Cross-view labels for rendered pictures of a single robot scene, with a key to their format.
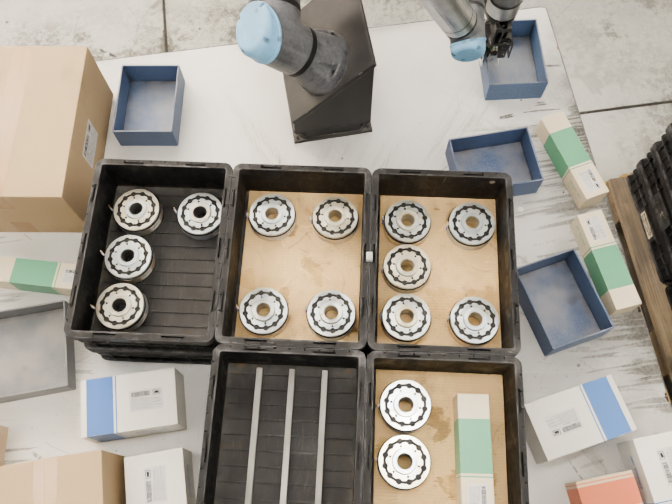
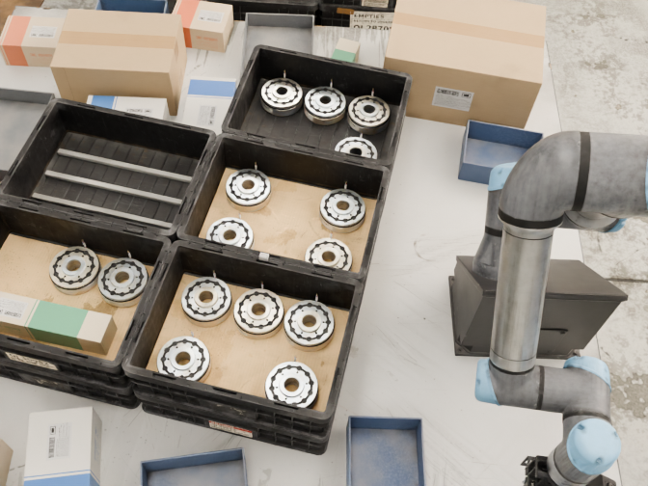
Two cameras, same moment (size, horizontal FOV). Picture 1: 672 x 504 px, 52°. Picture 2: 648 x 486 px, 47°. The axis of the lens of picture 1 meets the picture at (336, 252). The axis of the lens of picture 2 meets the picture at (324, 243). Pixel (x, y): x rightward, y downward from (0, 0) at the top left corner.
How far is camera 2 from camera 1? 108 cm
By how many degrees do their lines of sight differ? 40
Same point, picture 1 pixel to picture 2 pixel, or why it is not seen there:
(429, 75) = (529, 438)
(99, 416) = (203, 87)
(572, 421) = (56, 449)
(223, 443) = (147, 150)
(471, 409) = (92, 323)
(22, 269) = (344, 56)
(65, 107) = (474, 65)
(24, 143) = (441, 38)
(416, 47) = not seen: hidden behind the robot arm
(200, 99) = not seen: hidden behind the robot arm
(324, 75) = (482, 255)
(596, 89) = not seen: outside the picture
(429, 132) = (447, 418)
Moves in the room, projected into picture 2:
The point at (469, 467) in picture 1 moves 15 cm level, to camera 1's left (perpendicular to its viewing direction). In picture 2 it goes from (41, 309) to (67, 245)
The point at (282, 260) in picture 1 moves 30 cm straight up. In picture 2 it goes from (298, 215) to (300, 125)
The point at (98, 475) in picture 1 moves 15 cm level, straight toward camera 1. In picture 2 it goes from (150, 69) to (121, 110)
